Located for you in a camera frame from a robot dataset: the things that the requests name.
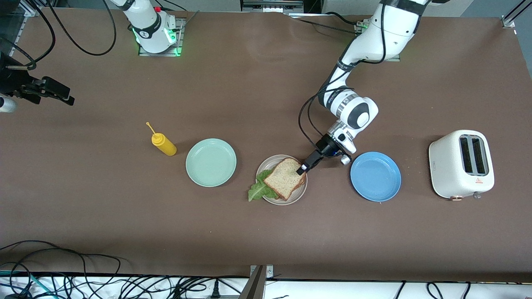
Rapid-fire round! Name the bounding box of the brown bread slice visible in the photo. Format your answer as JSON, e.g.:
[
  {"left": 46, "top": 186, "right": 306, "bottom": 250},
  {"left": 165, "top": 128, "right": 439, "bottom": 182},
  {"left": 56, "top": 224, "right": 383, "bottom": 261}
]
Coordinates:
[
  {"left": 264, "top": 158, "right": 307, "bottom": 201},
  {"left": 287, "top": 171, "right": 308, "bottom": 200}
]

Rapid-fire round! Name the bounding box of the beige plate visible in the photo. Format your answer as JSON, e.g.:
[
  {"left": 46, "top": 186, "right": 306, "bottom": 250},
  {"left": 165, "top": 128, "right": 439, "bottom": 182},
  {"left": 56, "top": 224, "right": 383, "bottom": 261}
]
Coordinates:
[{"left": 255, "top": 154, "right": 308, "bottom": 206}]

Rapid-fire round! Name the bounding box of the green lettuce leaf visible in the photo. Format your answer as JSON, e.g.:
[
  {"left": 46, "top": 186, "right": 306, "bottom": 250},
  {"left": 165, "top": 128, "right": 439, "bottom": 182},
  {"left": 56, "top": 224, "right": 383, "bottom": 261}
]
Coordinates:
[{"left": 248, "top": 167, "right": 280, "bottom": 203}]

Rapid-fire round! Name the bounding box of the yellow squeeze bottle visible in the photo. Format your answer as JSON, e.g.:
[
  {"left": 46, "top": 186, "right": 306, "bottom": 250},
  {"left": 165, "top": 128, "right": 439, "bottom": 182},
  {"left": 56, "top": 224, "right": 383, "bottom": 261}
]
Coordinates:
[{"left": 146, "top": 122, "right": 177, "bottom": 157}]

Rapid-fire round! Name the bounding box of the blue plate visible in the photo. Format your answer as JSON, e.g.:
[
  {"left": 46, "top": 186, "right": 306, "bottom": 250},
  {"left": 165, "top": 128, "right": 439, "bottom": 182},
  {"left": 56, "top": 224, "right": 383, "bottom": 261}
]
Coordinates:
[{"left": 350, "top": 152, "right": 402, "bottom": 203}]

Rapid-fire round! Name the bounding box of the mint green plate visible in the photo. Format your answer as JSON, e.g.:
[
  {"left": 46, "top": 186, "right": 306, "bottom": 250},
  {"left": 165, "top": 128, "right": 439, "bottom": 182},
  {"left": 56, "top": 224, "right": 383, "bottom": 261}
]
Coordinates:
[{"left": 185, "top": 138, "right": 237, "bottom": 188}]

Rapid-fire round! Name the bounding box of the white toaster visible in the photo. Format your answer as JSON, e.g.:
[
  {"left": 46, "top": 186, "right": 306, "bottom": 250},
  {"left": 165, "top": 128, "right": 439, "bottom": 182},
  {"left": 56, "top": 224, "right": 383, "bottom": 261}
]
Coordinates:
[{"left": 429, "top": 130, "right": 495, "bottom": 201}]

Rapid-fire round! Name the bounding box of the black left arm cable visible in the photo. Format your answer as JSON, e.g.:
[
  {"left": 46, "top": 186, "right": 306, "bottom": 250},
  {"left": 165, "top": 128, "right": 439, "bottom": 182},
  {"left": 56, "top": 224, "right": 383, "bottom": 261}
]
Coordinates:
[{"left": 298, "top": 4, "right": 420, "bottom": 151}]

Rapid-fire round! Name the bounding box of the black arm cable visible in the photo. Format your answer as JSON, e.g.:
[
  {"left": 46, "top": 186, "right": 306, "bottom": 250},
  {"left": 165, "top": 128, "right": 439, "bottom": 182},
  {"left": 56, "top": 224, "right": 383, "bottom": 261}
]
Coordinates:
[
  {"left": 298, "top": 4, "right": 420, "bottom": 151},
  {"left": 0, "top": 0, "right": 118, "bottom": 71}
]

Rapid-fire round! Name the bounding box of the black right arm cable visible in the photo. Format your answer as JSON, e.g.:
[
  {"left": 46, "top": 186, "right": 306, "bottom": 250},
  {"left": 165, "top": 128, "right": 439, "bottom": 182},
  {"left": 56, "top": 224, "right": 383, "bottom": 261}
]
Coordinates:
[{"left": 0, "top": 0, "right": 118, "bottom": 71}]

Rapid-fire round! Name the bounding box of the aluminium frame rail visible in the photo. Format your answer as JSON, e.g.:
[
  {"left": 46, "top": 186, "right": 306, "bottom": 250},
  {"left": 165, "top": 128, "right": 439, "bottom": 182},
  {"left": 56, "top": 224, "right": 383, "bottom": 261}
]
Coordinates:
[{"left": 8, "top": 0, "right": 44, "bottom": 56}]

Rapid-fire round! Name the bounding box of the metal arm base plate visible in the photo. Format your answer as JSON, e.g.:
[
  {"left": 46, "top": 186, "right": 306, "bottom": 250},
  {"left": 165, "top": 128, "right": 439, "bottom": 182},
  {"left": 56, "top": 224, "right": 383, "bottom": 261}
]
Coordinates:
[
  {"left": 353, "top": 23, "right": 401, "bottom": 62},
  {"left": 138, "top": 19, "right": 185, "bottom": 57}
]

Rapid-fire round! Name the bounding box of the black table cable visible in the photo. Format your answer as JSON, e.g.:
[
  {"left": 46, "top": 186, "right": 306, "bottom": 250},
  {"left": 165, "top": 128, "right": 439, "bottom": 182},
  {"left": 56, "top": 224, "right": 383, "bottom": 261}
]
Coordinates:
[{"left": 289, "top": 12, "right": 366, "bottom": 39}]

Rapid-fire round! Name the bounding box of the metal table edge bracket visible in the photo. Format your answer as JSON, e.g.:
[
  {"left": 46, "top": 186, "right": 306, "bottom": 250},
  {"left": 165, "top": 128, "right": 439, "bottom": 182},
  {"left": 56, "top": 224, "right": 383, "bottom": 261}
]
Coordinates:
[{"left": 248, "top": 265, "right": 275, "bottom": 299}]

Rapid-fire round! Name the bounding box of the black looped floor cable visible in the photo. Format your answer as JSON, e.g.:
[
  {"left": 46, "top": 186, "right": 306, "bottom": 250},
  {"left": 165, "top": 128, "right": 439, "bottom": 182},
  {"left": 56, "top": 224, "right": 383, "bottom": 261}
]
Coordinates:
[{"left": 0, "top": 240, "right": 122, "bottom": 299}]

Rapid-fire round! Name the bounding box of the aluminium frame block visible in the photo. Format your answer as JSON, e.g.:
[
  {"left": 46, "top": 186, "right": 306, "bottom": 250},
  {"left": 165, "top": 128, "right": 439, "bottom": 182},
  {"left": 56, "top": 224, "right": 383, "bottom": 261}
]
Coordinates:
[{"left": 240, "top": 0, "right": 306, "bottom": 14}]

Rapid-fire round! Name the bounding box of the black curled cable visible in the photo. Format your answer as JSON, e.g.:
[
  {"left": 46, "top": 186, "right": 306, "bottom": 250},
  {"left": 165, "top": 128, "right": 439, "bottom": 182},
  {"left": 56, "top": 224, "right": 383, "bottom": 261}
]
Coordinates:
[{"left": 426, "top": 282, "right": 472, "bottom": 299}]

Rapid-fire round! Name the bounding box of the teal cable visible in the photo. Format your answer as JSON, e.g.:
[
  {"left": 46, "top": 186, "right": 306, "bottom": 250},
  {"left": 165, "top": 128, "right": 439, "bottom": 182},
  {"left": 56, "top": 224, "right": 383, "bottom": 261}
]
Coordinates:
[{"left": 0, "top": 270, "right": 57, "bottom": 299}]

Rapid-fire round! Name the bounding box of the metal corner bracket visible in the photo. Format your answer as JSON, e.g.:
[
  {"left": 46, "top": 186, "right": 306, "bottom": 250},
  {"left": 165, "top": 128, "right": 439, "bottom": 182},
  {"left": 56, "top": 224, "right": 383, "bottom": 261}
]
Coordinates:
[{"left": 501, "top": 0, "right": 532, "bottom": 29}]

